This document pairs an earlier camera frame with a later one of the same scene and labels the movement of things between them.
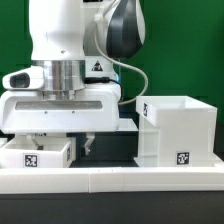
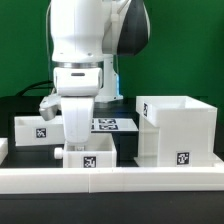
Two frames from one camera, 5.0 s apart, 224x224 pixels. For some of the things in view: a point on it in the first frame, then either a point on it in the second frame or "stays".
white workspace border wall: [63, 180] stays
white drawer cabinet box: [176, 132] stays
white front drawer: [22, 152] → [99, 152]
